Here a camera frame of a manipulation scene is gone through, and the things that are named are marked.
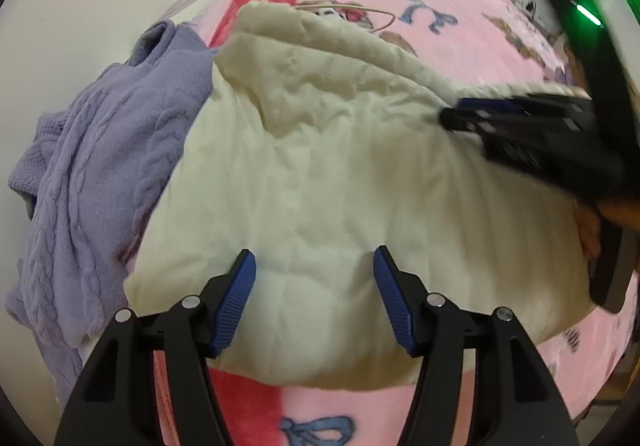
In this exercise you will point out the person's right hand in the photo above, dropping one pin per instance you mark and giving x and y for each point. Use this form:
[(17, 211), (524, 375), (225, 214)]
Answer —
[(592, 228)]

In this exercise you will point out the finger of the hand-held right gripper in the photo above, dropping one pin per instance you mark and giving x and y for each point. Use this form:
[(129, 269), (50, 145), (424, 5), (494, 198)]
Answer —
[(480, 124), (500, 105)]

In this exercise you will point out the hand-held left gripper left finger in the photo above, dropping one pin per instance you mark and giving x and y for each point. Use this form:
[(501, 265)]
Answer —
[(235, 306)]

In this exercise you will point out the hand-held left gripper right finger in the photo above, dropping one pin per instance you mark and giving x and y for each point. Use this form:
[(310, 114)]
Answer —
[(395, 298)]

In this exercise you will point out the cream quilted jacket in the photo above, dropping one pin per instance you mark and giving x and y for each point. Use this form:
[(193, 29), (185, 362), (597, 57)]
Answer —
[(330, 176)]

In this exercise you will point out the pink printed blanket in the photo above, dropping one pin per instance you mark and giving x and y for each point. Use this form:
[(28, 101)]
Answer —
[(450, 26)]

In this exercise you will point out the purple knit sweater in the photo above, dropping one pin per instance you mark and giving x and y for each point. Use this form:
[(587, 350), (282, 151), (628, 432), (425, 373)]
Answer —
[(110, 151)]

